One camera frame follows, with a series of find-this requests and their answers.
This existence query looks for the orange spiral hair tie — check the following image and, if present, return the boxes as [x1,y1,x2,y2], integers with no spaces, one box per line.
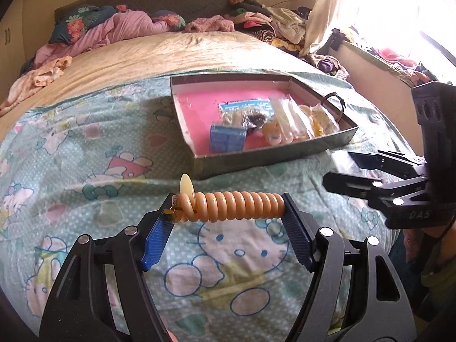
[167,174,286,225]

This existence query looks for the dark floral pillow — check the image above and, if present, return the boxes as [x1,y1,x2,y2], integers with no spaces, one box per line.
[48,5,186,45]

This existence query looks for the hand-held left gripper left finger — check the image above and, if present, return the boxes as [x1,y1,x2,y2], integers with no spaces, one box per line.
[39,193,178,342]

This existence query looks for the clothes on windowsill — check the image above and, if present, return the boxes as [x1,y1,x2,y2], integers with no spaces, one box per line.
[342,27,439,88]

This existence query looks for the pale pink garment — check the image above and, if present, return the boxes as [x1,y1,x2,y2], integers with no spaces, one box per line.
[0,55,74,116]

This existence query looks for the clear bag with dark jewelry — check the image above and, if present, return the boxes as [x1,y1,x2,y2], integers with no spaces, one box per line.
[223,109,269,131]

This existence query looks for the clear bag with earring card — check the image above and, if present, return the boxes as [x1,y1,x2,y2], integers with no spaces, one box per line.
[269,94,316,141]

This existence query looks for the cartoon cat printed bedsheet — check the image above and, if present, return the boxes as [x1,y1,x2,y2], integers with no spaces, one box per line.
[0,69,407,342]

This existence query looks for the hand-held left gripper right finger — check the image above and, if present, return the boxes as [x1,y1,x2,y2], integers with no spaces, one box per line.
[282,192,417,342]

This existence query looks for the black hair tie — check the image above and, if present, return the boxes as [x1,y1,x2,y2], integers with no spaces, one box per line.
[322,93,347,125]

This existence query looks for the yellow hair ties in bag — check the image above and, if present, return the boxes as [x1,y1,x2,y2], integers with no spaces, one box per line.
[262,121,286,146]

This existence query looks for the small blue box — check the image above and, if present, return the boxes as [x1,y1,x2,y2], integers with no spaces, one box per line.
[209,123,247,154]

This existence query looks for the cream hair claw clip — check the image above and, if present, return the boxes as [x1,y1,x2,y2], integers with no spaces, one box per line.
[308,104,339,137]

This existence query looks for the pink fuzzy garment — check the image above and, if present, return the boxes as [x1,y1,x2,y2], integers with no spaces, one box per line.
[185,16,236,33]

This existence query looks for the pink duvet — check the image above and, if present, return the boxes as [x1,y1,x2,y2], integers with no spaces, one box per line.
[34,10,172,61]

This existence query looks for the pile of clothes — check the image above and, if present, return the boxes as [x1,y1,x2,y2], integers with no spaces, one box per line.
[228,0,314,56]

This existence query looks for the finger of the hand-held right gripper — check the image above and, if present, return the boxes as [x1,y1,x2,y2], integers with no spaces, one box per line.
[347,150,428,177]
[321,172,428,202]

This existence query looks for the cream curtain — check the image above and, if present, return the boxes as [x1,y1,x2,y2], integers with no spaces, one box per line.
[303,0,360,56]

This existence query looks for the pink book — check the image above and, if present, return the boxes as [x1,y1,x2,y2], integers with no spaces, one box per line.
[174,87,296,155]

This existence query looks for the beige blanket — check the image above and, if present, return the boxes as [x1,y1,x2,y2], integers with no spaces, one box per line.
[0,28,321,116]

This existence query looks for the shallow cardboard box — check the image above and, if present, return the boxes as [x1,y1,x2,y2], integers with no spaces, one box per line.
[170,74,359,180]

